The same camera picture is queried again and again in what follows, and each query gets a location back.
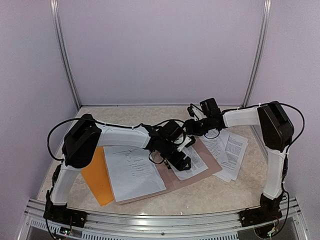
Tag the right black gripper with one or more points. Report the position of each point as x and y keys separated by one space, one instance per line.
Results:
x=191 y=128

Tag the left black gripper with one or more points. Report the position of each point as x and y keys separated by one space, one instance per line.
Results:
x=181 y=166

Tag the white sheet dense English text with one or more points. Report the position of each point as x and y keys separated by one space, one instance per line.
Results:
x=197 y=165

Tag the pink-brown file folder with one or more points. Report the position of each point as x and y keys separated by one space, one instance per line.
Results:
x=172 y=183

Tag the white printed sheet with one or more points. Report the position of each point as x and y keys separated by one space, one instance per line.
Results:
x=216 y=141
x=131 y=174

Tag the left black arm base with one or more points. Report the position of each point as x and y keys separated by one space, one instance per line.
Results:
x=63 y=215

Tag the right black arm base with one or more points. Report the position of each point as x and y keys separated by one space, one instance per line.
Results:
x=260 y=215

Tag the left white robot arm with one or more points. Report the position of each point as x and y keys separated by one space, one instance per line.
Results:
x=80 y=143

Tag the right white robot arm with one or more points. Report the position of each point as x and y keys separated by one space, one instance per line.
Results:
x=277 y=133

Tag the orange folder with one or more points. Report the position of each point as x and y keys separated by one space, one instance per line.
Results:
x=97 y=178

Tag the white printed sheet dense text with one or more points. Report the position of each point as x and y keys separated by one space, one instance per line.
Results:
x=233 y=148

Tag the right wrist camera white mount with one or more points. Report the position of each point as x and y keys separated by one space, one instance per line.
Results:
x=194 y=112

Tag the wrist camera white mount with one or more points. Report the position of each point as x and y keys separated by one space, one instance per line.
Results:
x=194 y=112
x=184 y=142

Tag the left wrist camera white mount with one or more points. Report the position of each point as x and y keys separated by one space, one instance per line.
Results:
x=184 y=142

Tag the right aluminium frame post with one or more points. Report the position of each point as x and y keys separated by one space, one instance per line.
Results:
x=258 y=52

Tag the aluminium frame post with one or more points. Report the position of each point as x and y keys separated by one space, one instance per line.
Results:
x=258 y=52
x=54 y=6

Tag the left aluminium frame post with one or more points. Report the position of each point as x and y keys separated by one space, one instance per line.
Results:
x=54 y=6

